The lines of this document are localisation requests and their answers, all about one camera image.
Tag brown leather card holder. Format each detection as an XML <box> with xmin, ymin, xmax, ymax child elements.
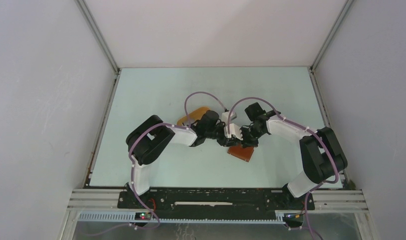
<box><xmin>227</xmin><ymin>145</ymin><xmax>254</xmax><ymax>162</ymax></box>

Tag orange plastic card tray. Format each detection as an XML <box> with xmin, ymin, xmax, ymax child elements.
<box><xmin>176</xmin><ymin>106</ymin><xmax>210</xmax><ymax>126</ymax></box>

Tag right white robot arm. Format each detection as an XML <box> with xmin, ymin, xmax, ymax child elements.
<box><xmin>241</xmin><ymin>102</ymin><xmax>348</xmax><ymax>209</ymax></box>

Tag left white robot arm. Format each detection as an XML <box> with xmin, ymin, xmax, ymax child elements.
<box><xmin>126</xmin><ymin>109</ymin><xmax>243</xmax><ymax>208</ymax></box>

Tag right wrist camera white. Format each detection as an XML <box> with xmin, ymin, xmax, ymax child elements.
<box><xmin>224</xmin><ymin>123</ymin><xmax>243</xmax><ymax>140</ymax></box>

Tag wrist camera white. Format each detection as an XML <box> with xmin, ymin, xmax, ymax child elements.
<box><xmin>224</xmin><ymin>123</ymin><xmax>243</xmax><ymax>140</ymax></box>
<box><xmin>220</xmin><ymin>111</ymin><xmax>237</xmax><ymax>125</ymax></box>

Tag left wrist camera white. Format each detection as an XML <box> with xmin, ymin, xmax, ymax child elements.
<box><xmin>220</xmin><ymin>111</ymin><xmax>237</xmax><ymax>125</ymax></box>

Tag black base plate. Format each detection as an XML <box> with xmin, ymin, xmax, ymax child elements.
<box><xmin>117</xmin><ymin>187</ymin><xmax>315</xmax><ymax>220</ymax></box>

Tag aluminium frame rail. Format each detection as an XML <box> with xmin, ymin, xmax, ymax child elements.
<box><xmin>67</xmin><ymin>188</ymin><xmax>369</xmax><ymax>214</ymax></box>

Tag white cable duct strip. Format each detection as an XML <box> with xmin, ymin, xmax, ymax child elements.
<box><xmin>78</xmin><ymin>211</ymin><xmax>285</xmax><ymax>224</ymax></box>

